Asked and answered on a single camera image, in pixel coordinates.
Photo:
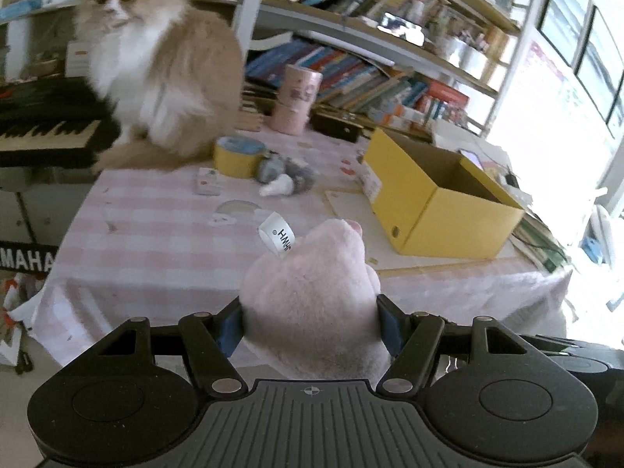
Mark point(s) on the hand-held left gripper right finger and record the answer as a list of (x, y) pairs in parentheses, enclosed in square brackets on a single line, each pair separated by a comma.
[(390, 326)]

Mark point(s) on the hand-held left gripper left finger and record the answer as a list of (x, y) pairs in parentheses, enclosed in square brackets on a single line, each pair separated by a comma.
[(230, 329)]

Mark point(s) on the pink plush toy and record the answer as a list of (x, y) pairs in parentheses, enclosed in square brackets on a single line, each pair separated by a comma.
[(307, 302)]

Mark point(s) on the yellow cardboard box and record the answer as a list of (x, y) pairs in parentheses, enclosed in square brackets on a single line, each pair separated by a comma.
[(463, 219)]

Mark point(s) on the small white patterned box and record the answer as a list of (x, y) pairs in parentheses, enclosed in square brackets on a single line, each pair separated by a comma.
[(208, 181)]

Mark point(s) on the grey plush toy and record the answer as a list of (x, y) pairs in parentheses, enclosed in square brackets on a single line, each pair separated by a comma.
[(292, 175)]

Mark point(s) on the yellow tape roll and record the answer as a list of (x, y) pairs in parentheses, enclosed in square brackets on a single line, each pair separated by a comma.
[(234, 163)]

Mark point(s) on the desktop with pink checked cloth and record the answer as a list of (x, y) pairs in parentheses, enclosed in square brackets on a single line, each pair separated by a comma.
[(146, 234)]

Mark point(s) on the stack of green books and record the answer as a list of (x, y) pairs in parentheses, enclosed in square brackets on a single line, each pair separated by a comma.
[(541, 248)]

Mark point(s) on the white paper pad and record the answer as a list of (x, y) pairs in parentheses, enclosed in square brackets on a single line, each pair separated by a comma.
[(468, 134)]

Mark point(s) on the wooden block rack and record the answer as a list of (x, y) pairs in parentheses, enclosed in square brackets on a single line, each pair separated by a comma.
[(248, 119)]

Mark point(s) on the small orange and white boxes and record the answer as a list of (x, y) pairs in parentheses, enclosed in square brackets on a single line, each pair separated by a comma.
[(409, 117)]

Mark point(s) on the black keyboard stand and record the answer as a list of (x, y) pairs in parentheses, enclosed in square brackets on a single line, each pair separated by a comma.
[(24, 258)]

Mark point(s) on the red box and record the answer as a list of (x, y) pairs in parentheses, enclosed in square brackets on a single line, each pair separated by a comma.
[(446, 97)]

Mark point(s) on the pink cylinder container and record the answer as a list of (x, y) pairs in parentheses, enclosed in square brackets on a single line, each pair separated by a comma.
[(295, 97)]

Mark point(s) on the cream and white fluffy cat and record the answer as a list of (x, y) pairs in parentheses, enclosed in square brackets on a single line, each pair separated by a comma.
[(161, 68)]

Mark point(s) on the black electronic keyboard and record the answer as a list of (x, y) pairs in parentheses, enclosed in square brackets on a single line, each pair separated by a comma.
[(44, 122)]

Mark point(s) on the white storage containers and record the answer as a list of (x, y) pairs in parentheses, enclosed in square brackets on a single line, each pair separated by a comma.
[(463, 53)]

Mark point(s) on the blue tissue box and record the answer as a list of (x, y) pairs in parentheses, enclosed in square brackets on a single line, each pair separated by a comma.
[(399, 27)]

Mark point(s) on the white shelving unit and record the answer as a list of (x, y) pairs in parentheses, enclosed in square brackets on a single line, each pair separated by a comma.
[(248, 9)]

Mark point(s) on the window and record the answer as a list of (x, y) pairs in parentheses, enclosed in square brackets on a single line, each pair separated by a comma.
[(585, 34)]

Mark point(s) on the white side cabinet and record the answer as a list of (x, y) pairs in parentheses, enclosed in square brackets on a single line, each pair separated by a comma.
[(44, 34)]

